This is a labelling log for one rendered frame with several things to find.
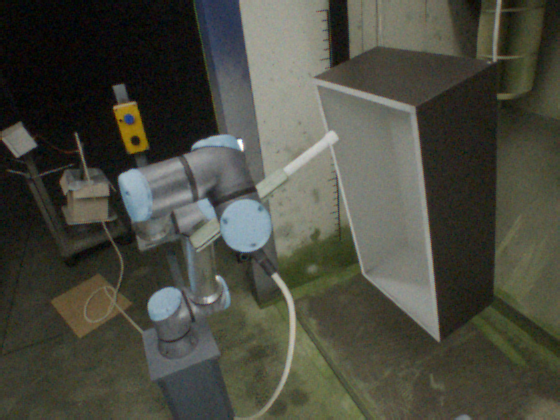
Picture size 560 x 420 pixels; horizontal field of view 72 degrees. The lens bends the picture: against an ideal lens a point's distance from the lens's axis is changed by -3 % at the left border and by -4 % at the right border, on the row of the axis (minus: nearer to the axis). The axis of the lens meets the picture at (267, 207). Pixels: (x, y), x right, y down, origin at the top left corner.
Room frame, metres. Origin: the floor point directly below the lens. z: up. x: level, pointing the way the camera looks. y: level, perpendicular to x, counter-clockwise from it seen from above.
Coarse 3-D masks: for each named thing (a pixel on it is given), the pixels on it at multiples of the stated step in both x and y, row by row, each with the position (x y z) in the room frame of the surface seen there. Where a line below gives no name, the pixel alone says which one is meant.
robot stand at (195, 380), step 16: (144, 336) 1.36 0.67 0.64; (208, 336) 1.30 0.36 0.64; (192, 352) 1.22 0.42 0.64; (208, 352) 1.21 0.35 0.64; (160, 368) 1.16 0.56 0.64; (176, 368) 1.14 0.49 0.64; (192, 368) 1.16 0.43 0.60; (208, 368) 1.18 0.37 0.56; (160, 384) 1.14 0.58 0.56; (176, 384) 1.14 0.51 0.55; (192, 384) 1.16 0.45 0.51; (208, 384) 1.18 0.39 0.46; (224, 384) 1.23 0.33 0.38; (176, 400) 1.13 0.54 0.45; (192, 400) 1.15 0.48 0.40; (208, 400) 1.17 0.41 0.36; (224, 400) 1.20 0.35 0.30; (176, 416) 1.13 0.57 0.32; (192, 416) 1.14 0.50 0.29; (208, 416) 1.16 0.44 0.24; (224, 416) 1.18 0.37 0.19
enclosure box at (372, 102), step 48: (384, 48) 1.73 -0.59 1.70; (336, 96) 1.72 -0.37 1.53; (384, 96) 1.26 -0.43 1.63; (432, 96) 1.15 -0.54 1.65; (480, 96) 1.22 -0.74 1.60; (336, 144) 1.72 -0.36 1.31; (384, 144) 1.82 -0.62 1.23; (432, 144) 1.15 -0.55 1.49; (480, 144) 1.23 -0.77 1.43; (384, 192) 1.82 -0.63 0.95; (432, 192) 1.16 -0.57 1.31; (480, 192) 1.25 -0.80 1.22; (384, 240) 1.83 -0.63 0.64; (432, 240) 1.17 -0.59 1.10; (480, 240) 1.27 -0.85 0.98; (384, 288) 1.62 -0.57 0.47; (432, 288) 1.20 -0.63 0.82; (480, 288) 1.29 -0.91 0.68
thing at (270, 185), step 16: (320, 144) 1.01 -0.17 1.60; (304, 160) 0.98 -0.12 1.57; (272, 176) 0.95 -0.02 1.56; (288, 176) 0.97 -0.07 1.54; (272, 192) 0.93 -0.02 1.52; (208, 224) 0.88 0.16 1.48; (192, 240) 0.86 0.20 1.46; (208, 240) 0.86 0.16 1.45; (256, 256) 0.84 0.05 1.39; (272, 272) 0.82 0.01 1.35
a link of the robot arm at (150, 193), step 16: (176, 160) 0.66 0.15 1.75; (128, 176) 0.63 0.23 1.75; (144, 176) 0.63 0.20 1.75; (160, 176) 0.63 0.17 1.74; (176, 176) 0.63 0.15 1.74; (192, 176) 0.64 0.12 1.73; (128, 192) 0.61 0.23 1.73; (144, 192) 0.61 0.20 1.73; (160, 192) 0.61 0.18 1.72; (176, 192) 0.62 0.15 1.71; (192, 192) 0.63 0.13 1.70; (128, 208) 0.63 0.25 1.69; (144, 208) 0.60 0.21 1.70; (160, 208) 0.61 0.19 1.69; (176, 208) 0.64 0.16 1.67; (144, 224) 0.80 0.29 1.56; (160, 224) 0.81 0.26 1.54
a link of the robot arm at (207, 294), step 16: (192, 208) 1.10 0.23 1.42; (208, 208) 1.11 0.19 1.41; (176, 224) 1.06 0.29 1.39; (192, 224) 1.08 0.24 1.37; (192, 256) 1.16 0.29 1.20; (208, 256) 1.18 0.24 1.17; (192, 272) 1.21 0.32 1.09; (208, 272) 1.21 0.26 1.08; (192, 288) 1.27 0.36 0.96; (208, 288) 1.25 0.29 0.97; (224, 288) 1.34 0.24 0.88; (192, 304) 1.28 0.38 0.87; (208, 304) 1.26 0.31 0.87; (224, 304) 1.31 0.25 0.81
